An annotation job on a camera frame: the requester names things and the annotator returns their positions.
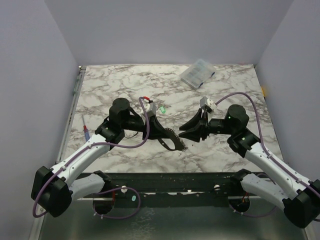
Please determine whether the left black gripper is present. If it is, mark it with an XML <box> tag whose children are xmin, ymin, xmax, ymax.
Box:
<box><xmin>121</xmin><ymin>114</ymin><xmax>171</xmax><ymax>142</ymax></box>

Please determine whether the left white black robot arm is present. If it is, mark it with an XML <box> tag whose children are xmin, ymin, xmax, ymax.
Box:
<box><xmin>31</xmin><ymin>96</ymin><xmax>166</xmax><ymax>218</ymax></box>

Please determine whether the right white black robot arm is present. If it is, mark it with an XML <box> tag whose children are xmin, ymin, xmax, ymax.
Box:
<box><xmin>179</xmin><ymin>104</ymin><xmax>320</xmax><ymax>229</ymax></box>

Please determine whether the clear plastic organizer box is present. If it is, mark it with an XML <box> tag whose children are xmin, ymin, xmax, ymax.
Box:
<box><xmin>180</xmin><ymin>59</ymin><xmax>216</xmax><ymax>90</ymax></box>

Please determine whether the red blue screwdriver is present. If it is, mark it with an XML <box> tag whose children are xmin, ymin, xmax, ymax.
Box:
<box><xmin>81</xmin><ymin>115</ymin><xmax>90</xmax><ymax>142</ymax></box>

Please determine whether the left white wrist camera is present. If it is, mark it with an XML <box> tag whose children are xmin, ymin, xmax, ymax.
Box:
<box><xmin>143</xmin><ymin>102</ymin><xmax>157</xmax><ymax>118</ymax></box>

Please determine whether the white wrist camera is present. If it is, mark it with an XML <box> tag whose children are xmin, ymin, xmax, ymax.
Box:
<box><xmin>199</xmin><ymin>96</ymin><xmax>217</xmax><ymax>113</ymax></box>
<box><xmin>143</xmin><ymin>102</ymin><xmax>157</xmax><ymax>118</ymax></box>

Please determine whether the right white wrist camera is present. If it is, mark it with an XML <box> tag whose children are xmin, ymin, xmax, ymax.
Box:
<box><xmin>199</xmin><ymin>96</ymin><xmax>217</xmax><ymax>113</ymax></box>

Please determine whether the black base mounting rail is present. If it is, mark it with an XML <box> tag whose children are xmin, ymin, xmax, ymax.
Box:
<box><xmin>82</xmin><ymin>172</ymin><xmax>261</xmax><ymax>208</ymax></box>

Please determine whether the aluminium side rail left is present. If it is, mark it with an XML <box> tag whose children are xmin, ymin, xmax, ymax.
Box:
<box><xmin>55</xmin><ymin>65</ymin><xmax>87</xmax><ymax>164</ymax></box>

